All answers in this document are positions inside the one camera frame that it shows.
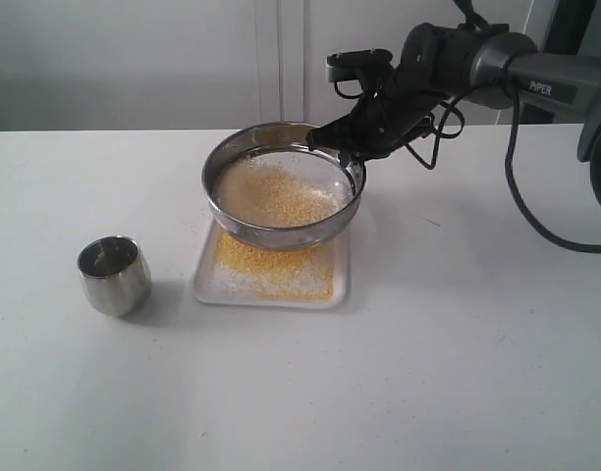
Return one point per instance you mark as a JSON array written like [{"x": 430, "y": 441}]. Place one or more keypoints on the stainless steel cup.
[{"x": 115, "y": 276}]

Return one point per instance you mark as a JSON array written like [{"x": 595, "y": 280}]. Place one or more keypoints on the yellow millet grains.
[{"x": 272, "y": 197}]

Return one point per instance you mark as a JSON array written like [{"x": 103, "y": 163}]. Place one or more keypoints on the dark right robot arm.
[{"x": 486, "y": 67}]

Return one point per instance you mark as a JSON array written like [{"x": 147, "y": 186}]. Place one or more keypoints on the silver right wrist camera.
[{"x": 357, "y": 65}]

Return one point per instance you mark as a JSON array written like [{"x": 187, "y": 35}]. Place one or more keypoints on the clear square plastic tray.
[{"x": 233, "y": 273}]

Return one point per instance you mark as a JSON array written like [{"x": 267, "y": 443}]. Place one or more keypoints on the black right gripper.
[{"x": 383, "y": 120}]

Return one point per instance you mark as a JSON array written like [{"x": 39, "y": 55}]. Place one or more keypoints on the round steel mesh sieve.
[{"x": 283, "y": 145}]

